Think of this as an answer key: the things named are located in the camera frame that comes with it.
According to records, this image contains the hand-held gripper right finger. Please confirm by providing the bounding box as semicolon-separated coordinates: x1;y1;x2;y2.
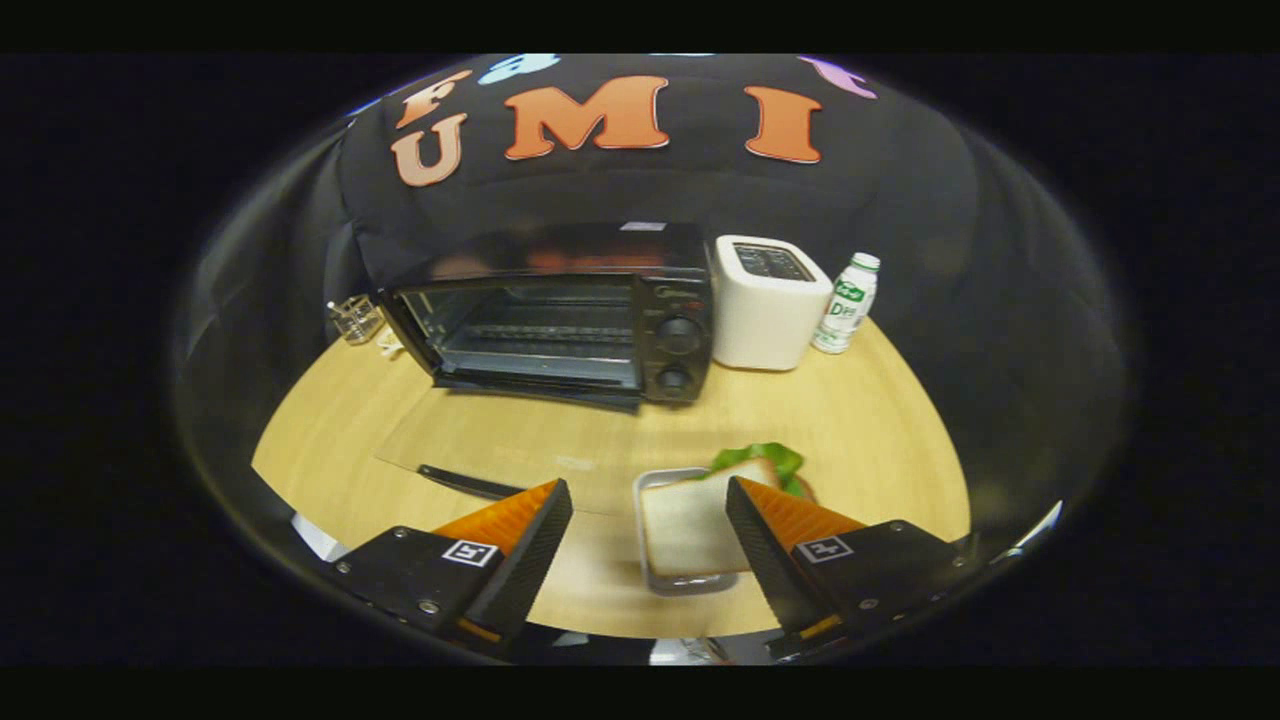
725;476;979;656

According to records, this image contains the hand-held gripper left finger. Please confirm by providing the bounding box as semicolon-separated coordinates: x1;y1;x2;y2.
330;478;574;657

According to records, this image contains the lettuce sandwich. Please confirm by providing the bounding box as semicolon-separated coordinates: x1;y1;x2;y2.
640;442;807;580

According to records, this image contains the black toaster oven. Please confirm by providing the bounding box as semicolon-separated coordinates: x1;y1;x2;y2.
378;221;714;412

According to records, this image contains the white bread toaster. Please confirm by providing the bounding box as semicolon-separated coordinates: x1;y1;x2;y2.
711;235;834;372

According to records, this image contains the black slim tool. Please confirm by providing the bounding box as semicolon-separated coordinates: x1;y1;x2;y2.
417;463;528;502

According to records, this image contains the small metal tray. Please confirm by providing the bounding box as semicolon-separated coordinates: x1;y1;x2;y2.
632;466;743;597

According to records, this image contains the white green-label drink bottle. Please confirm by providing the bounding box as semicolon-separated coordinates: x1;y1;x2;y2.
811;252;882;356

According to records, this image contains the clear glass container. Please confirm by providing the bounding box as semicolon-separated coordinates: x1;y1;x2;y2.
327;295;387;347

